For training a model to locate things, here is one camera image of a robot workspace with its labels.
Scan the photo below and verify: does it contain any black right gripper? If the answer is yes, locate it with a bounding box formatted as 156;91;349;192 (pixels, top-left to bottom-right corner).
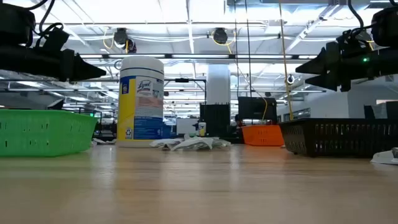
295;42;398;93

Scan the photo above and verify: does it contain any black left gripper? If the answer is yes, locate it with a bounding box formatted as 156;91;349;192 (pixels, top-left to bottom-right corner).
0;43;107;82

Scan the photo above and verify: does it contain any tilted dark background monitor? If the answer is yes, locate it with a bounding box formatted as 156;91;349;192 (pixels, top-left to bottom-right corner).
46;98;65;110

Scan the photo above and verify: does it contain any black plastic basket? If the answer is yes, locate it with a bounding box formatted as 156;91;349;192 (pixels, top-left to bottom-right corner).
279;118;398;158

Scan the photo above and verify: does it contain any Lysol wipes canister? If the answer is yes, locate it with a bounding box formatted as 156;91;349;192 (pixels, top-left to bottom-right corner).
115;55;165;149

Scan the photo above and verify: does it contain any green plastic basket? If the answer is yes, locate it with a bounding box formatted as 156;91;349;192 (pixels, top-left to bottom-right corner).
0;108;99;158

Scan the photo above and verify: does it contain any black monitor on stand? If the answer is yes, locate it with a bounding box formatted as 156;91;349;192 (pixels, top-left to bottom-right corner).
238;96;277;124

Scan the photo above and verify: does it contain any orange plastic basket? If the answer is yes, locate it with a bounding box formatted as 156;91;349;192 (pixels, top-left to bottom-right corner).
241;124;285;147

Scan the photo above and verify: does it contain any blue plastic basket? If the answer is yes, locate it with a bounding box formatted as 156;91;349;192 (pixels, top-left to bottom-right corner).
161;123;178;139

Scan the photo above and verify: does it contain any white building column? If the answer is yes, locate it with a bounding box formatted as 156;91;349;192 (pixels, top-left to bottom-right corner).
206;64;231;105

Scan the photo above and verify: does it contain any whiteboard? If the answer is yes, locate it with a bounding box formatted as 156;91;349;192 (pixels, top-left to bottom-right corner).
176;118;200;136

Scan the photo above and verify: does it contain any black partition panel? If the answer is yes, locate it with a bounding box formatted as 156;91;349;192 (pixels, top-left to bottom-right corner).
199;103;231;138

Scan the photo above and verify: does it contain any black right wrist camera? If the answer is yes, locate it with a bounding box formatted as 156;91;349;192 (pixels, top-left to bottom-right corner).
335;29;374;58

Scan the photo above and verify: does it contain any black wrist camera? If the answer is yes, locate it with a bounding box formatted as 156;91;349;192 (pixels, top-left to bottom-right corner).
34;24;71;54
335;29;374;58

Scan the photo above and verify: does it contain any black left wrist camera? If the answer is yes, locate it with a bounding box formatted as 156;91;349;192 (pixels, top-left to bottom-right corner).
34;24;71;54

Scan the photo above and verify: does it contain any yellow hanging cable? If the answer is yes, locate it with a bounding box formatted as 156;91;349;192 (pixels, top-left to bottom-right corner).
278;0;295;121

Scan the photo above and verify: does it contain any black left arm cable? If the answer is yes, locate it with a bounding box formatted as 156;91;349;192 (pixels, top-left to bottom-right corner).
24;0;65;40

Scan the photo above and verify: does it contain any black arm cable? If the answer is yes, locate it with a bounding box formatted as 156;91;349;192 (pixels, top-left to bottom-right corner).
347;0;379;38
24;0;65;40

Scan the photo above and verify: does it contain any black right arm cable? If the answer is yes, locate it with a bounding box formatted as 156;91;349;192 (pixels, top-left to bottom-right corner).
347;0;379;38

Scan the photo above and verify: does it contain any yellow cable at monitor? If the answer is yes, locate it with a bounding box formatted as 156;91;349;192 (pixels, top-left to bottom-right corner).
236;62;269;121

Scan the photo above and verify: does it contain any black hanging cable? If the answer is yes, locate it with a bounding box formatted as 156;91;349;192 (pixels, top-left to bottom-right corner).
245;0;253;98
233;0;240;98

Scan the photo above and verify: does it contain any black gantry frame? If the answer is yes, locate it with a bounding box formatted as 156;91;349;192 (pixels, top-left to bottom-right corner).
164;78;208;105

